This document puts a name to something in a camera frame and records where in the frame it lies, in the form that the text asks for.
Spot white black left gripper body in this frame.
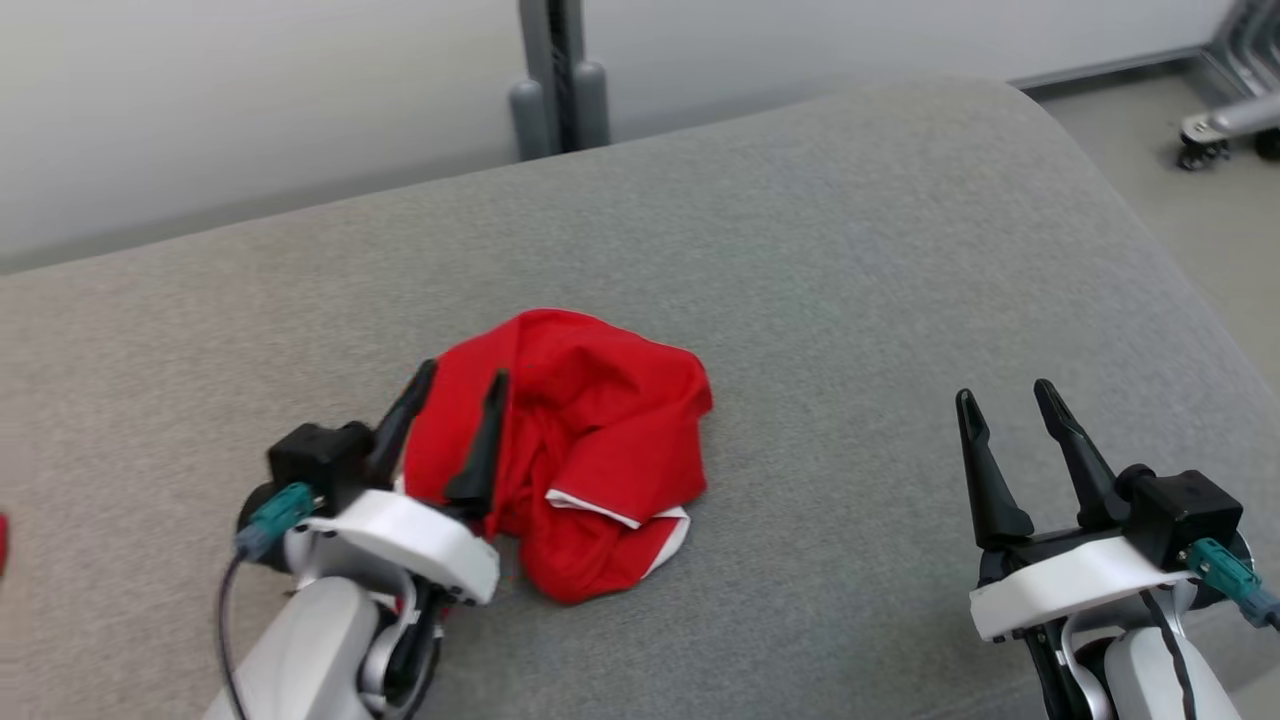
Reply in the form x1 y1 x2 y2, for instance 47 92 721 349
288 488 501 607

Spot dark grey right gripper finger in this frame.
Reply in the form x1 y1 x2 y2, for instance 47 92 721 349
955 387 1035 552
1033 377 1132 532

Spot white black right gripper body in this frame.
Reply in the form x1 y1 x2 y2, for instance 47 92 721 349
967 526 1197 642

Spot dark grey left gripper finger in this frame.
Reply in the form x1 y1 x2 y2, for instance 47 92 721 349
443 369 512 517
366 359 439 491

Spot red shorts with white trim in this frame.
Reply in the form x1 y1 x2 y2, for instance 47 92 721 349
402 308 715 606

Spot grey wheeled stand base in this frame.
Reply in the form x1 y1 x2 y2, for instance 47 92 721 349
1176 0 1280 172

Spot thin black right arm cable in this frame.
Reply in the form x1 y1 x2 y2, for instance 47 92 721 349
1140 590 1198 720

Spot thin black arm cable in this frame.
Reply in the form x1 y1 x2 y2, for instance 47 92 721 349
216 554 252 720
1140 590 1198 720

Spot teal left cable connector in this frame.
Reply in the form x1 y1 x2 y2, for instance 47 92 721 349
236 482 317 560

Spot teal cable connector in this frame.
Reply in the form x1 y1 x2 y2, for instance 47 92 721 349
236 482 317 560
1184 537 1280 630

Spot teal right cable connector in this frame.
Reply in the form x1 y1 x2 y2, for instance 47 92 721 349
1184 537 1280 630

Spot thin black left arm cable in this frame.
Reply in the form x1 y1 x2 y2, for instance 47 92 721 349
216 554 252 720

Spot grey metal post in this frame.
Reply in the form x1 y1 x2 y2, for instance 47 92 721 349
508 0 612 164

